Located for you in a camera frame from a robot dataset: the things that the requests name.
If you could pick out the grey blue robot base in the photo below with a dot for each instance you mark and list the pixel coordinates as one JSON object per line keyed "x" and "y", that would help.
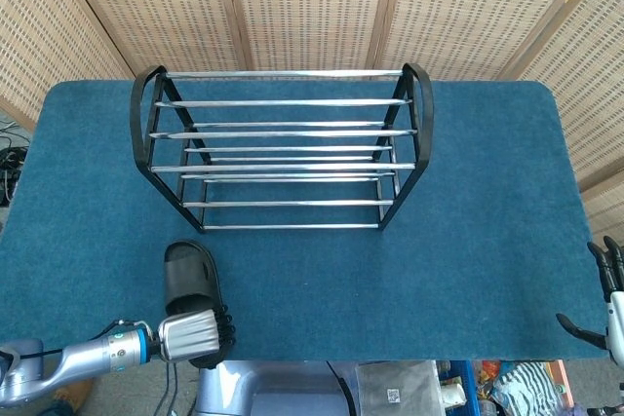
{"x": 263, "y": 389}

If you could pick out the blue carpet mat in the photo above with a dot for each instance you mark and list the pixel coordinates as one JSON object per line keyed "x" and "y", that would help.
{"x": 463, "y": 240}

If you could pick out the black white striped bag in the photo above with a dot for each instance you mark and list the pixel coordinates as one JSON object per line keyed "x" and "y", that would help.
{"x": 529, "y": 384}

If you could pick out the black chrome shoe rack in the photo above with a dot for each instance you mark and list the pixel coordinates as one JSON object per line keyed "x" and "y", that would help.
{"x": 292, "y": 134}

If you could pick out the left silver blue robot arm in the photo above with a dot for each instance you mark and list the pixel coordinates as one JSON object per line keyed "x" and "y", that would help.
{"x": 83, "y": 357}

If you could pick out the brown suede shoe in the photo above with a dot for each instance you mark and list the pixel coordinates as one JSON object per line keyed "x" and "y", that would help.
{"x": 78, "y": 392}

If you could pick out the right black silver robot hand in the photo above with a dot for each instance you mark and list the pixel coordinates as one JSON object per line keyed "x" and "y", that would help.
{"x": 616, "y": 318}

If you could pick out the black rubber slipper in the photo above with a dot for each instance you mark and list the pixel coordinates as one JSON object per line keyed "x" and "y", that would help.
{"x": 187, "y": 275}

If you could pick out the woven bamboo screen panel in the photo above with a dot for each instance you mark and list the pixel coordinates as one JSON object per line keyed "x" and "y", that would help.
{"x": 590, "y": 109}
{"x": 468, "y": 11}
{"x": 312, "y": 7}
{"x": 156, "y": 7}
{"x": 34, "y": 46}

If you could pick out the grey box with QR label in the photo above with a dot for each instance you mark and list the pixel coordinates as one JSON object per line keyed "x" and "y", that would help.
{"x": 395, "y": 387}

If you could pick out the blue metal post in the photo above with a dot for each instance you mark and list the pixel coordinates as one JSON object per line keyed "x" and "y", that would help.
{"x": 467, "y": 387}

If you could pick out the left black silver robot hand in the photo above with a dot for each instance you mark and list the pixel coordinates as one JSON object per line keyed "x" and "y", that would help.
{"x": 187, "y": 335}

